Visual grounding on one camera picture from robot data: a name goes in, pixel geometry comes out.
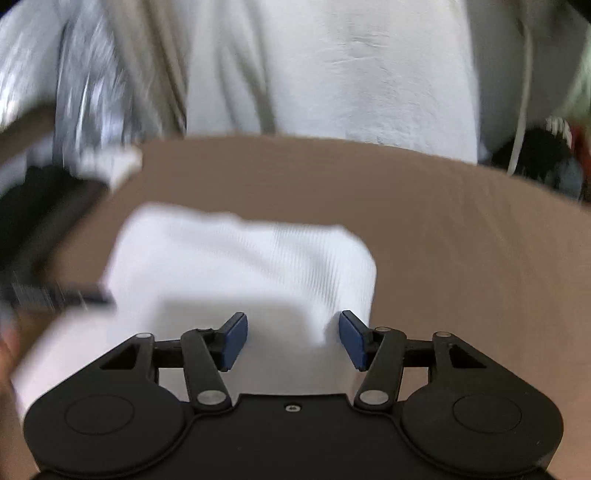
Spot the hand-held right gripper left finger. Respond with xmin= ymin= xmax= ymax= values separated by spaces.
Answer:
xmin=99 ymin=311 xmax=249 ymax=413

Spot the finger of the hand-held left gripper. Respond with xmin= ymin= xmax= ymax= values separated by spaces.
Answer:
xmin=0 ymin=281 xmax=116 ymax=312

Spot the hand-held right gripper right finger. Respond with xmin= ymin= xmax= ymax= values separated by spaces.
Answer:
xmin=338 ymin=309 xmax=488 ymax=411

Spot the white waffle garment green trim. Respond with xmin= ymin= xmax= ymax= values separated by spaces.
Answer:
xmin=11 ymin=205 xmax=377 ymax=416

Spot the person's left hand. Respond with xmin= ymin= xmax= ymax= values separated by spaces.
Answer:
xmin=0 ymin=323 xmax=24 ymax=398

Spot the white folded cloth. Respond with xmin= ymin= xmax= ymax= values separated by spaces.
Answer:
xmin=69 ymin=148 xmax=144 ymax=190

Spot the silver foil sheet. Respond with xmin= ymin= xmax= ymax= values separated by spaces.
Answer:
xmin=51 ymin=18 xmax=144 ymax=158

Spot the beige curtain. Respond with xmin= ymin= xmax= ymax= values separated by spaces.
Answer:
xmin=115 ymin=0 xmax=195 ymax=139

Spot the white draped blanket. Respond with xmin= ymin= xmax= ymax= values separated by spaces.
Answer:
xmin=185 ymin=0 xmax=481 ymax=164

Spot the dark clothing pile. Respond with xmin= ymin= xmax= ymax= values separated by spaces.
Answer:
xmin=492 ymin=115 xmax=591 ymax=204

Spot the white rack pole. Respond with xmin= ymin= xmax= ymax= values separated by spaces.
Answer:
xmin=505 ymin=23 xmax=536 ymax=176

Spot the brown window frame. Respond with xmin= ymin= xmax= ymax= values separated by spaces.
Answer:
xmin=0 ymin=102 xmax=58 ymax=153

